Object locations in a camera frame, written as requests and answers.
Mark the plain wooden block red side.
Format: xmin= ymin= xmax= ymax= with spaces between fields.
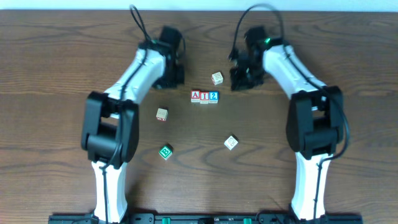
xmin=156 ymin=108 xmax=169 ymax=121

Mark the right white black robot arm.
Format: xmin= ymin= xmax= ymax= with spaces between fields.
xmin=229 ymin=26 xmax=346 ymax=223

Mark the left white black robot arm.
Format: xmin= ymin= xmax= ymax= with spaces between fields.
xmin=81 ymin=26 xmax=185 ymax=223

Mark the blue number 2 block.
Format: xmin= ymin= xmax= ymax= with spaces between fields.
xmin=209 ymin=91 xmax=219 ymax=104

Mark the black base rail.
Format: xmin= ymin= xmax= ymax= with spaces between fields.
xmin=48 ymin=212 xmax=364 ymax=224

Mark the red letter A block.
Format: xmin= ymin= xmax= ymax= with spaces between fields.
xmin=190 ymin=90 xmax=200 ymax=103

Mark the wooden block red X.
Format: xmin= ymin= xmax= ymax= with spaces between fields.
xmin=211 ymin=72 xmax=224 ymax=85

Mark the green letter B block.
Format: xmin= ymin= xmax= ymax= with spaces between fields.
xmin=159 ymin=145 xmax=173 ymax=161

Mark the white wooden letter Q block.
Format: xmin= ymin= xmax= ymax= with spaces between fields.
xmin=224 ymin=135 xmax=239 ymax=151

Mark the red letter I block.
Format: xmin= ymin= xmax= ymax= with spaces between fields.
xmin=200 ymin=91 xmax=210 ymax=104

